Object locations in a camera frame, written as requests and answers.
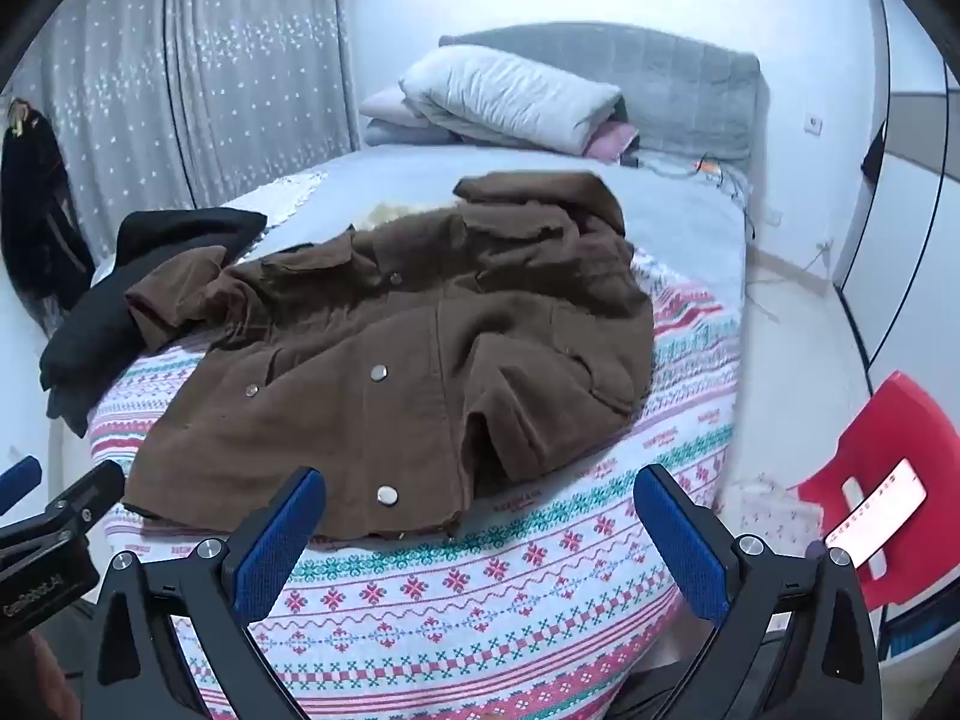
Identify grey pillow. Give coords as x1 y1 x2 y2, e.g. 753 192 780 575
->
362 120 458 149

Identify red plastic chair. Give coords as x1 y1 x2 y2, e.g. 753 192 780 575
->
796 371 960 612

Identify white phone on chair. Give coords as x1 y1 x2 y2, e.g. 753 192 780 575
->
823 457 931 569

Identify black garment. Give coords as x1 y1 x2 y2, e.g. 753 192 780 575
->
39 208 269 437

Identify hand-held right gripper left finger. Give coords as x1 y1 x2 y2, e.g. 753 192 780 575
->
79 465 327 720

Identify pink cloth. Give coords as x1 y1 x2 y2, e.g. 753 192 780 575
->
585 120 640 160

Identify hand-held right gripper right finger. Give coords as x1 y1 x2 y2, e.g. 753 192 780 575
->
632 463 886 720

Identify bed with grey sheet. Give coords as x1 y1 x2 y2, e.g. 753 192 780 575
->
90 144 753 301

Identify grey star-patterned curtain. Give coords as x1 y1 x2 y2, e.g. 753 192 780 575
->
0 0 357 316

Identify grey quilted headboard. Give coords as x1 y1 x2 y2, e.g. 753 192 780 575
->
439 22 770 177

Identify beige fuzzy cloth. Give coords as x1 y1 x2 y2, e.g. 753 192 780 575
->
360 199 421 230

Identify hanging dark clothes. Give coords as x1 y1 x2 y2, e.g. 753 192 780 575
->
0 97 95 316

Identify floral cloth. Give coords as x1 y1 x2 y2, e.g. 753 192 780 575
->
720 474 824 563

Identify white fringed cloth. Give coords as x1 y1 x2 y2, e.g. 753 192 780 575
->
217 169 331 230

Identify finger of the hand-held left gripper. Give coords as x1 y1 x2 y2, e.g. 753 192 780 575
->
0 456 44 500
45 459 126 533

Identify black cable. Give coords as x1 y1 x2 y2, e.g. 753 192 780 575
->
637 154 753 241

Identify brown corduroy jacket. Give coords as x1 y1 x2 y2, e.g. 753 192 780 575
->
122 171 657 541

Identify patterned printed blanket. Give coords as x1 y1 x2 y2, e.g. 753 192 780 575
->
86 244 743 720

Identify white wardrobe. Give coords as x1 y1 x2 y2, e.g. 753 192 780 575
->
832 0 960 661

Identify light pink pillow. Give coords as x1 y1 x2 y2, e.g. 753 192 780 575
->
358 86 421 125

